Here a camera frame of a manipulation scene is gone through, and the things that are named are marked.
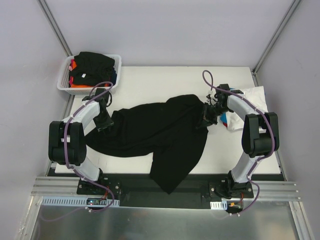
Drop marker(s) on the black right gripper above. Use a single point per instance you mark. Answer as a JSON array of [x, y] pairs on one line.
[[207, 116]]

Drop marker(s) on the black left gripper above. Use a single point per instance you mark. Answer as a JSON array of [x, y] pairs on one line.
[[105, 122]]

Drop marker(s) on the black t shirt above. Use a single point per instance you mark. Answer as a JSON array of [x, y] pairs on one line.
[[103, 62], [167, 130]]

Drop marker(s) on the white t shirt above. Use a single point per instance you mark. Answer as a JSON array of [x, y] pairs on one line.
[[250, 100]]

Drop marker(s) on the white plastic laundry basket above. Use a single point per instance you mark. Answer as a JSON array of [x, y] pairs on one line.
[[63, 77]]

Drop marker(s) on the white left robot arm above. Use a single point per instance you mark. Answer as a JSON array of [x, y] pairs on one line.
[[66, 139]]

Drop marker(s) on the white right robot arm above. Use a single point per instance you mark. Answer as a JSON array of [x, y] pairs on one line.
[[260, 136]]

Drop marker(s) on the orange t shirt in basket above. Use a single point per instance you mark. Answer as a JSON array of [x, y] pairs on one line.
[[85, 76]]

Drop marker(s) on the dark blue t shirt in basket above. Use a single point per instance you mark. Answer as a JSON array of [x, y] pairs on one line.
[[113, 76]]

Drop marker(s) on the pink t shirt in basket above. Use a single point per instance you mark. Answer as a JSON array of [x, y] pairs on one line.
[[70, 68]]

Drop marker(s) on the black t shirt in basket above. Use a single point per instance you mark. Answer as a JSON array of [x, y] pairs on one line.
[[103, 62]]

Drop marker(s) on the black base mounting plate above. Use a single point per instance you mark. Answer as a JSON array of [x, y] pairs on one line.
[[196, 191]]

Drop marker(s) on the right white cable duct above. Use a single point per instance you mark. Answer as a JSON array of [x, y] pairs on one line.
[[219, 205]]

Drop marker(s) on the white cable duct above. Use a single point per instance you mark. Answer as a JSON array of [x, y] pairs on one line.
[[78, 202], [219, 205]]

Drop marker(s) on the aluminium front rail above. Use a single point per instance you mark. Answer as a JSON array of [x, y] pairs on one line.
[[285, 191]]

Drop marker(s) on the left white cable duct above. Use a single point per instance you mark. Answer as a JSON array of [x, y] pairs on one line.
[[78, 202]]

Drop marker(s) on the left aluminium frame post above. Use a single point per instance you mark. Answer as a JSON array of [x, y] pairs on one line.
[[54, 25]]

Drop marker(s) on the aluminium frame post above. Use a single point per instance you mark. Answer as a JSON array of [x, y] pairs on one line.
[[54, 25], [276, 35]]

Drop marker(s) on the right aluminium frame post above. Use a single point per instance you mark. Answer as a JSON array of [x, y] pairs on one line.
[[276, 35]]

